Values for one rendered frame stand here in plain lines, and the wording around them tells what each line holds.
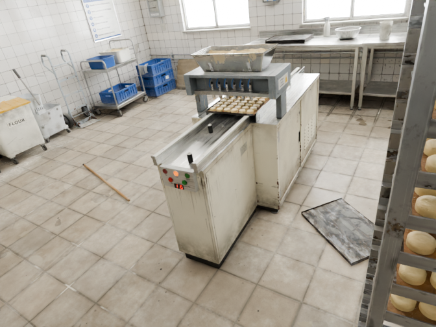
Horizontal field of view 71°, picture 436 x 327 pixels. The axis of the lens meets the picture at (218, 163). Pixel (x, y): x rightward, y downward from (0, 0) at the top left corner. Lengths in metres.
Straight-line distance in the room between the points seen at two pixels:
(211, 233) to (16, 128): 3.41
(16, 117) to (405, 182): 4.59
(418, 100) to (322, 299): 1.76
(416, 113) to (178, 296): 1.93
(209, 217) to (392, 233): 1.42
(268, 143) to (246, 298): 1.06
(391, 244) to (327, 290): 1.56
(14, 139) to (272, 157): 3.53
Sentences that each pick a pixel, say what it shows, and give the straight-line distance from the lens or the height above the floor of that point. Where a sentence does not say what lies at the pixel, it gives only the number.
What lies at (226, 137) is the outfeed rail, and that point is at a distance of 1.94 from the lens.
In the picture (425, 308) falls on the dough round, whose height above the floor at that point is 1.06.
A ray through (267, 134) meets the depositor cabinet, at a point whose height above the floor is 0.76.
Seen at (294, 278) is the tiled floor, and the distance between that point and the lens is 2.23.
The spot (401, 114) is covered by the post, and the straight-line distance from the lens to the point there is 1.00.
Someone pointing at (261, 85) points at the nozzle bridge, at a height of 1.09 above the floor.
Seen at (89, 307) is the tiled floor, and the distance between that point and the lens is 2.40.
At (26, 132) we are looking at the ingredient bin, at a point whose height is 0.36.
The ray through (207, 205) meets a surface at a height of 0.59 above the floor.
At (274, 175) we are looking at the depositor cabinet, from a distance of 2.41.
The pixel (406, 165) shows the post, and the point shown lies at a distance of 0.55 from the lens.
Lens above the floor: 1.72
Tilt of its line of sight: 30 degrees down
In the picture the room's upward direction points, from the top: 8 degrees counter-clockwise
